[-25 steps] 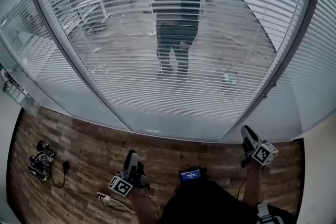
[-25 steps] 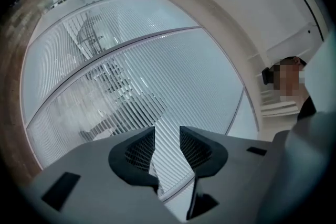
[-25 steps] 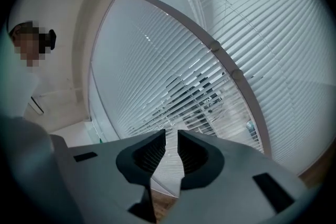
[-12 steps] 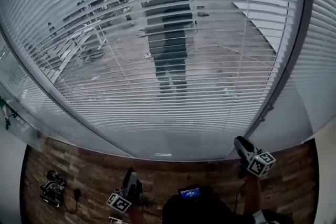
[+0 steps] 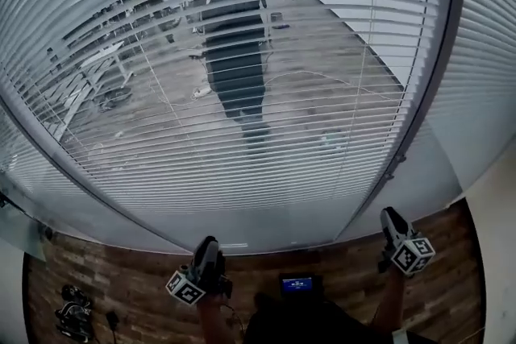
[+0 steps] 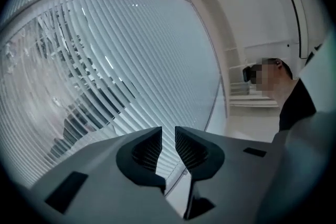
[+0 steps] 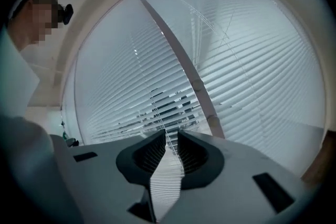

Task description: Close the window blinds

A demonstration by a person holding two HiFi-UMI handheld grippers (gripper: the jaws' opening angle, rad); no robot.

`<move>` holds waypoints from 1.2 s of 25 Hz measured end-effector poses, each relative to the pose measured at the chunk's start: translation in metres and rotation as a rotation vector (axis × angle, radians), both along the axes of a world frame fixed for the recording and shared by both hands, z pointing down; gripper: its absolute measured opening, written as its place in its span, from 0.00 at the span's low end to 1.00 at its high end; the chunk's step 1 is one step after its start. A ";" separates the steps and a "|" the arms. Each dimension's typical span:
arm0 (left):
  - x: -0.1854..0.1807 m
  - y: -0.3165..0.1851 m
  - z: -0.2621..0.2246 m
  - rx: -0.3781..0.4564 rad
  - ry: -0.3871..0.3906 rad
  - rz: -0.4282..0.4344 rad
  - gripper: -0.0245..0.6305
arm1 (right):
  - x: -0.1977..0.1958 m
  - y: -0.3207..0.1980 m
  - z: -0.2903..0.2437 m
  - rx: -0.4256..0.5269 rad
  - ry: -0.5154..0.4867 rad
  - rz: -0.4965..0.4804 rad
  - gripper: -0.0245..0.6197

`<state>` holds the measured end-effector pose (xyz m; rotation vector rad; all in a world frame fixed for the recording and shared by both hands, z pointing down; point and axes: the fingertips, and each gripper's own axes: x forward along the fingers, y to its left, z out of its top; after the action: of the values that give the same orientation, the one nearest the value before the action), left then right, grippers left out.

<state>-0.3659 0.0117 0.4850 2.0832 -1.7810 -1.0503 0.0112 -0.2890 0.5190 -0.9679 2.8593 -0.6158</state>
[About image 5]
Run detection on small black screen device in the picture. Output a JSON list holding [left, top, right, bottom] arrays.
[[278, 272, 324, 299]]

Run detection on person's left forearm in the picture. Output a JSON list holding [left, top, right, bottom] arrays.
[[196, 292, 227, 344]]

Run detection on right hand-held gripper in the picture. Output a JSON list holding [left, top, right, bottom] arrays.
[[377, 206, 437, 280]]

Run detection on person's right forearm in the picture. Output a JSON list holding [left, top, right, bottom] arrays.
[[375, 267, 407, 338]]

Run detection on white table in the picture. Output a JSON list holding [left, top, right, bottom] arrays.
[[52, 39, 136, 142]]

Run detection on person's dark clothing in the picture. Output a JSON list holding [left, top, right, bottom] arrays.
[[244, 292, 443, 344]]

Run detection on dark window frame post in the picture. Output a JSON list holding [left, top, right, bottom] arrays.
[[393, 0, 468, 190]]

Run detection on thin black cable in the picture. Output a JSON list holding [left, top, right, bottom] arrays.
[[220, 300, 246, 339]]

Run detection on black bag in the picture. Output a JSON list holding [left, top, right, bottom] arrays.
[[54, 284, 96, 344]]

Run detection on white slatted window blinds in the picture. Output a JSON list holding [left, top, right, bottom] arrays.
[[0, 104, 53, 174], [418, 0, 516, 126], [0, 0, 459, 214]]

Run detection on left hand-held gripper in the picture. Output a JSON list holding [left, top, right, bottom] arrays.
[[165, 236, 234, 308]]

